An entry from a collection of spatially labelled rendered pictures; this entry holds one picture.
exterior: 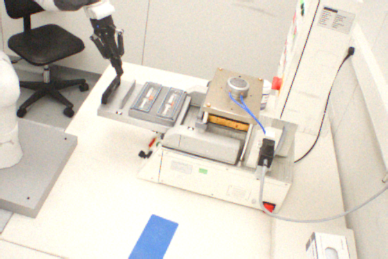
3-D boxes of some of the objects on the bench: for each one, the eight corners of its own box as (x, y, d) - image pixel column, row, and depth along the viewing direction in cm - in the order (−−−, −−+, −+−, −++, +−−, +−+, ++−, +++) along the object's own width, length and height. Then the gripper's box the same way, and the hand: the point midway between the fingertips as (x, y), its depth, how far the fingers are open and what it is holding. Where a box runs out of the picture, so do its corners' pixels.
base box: (281, 157, 174) (293, 125, 164) (276, 223, 145) (291, 190, 134) (160, 125, 178) (165, 91, 167) (131, 184, 148) (135, 149, 138)
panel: (159, 127, 176) (182, 99, 165) (136, 173, 152) (162, 145, 141) (154, 124, 175) (178, 95, 165) (131, 170, 152) (157, 141, 141)
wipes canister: (265, 104, 204) (273, 79, 195) (265, 114, 197) (273, 88, 188) (248, 100, 204) (255, 75, 195) (247, 110, 197) (254, 84, 188)
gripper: (120, 7, 135) (140, 68, 149) (87, 13, 139) (109, 71, 153) (112, 16, 129) (133, 78, 143) (78, 22, 133) (101, 82, 147)
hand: (118, 66), depth 146 cm, fingers closed
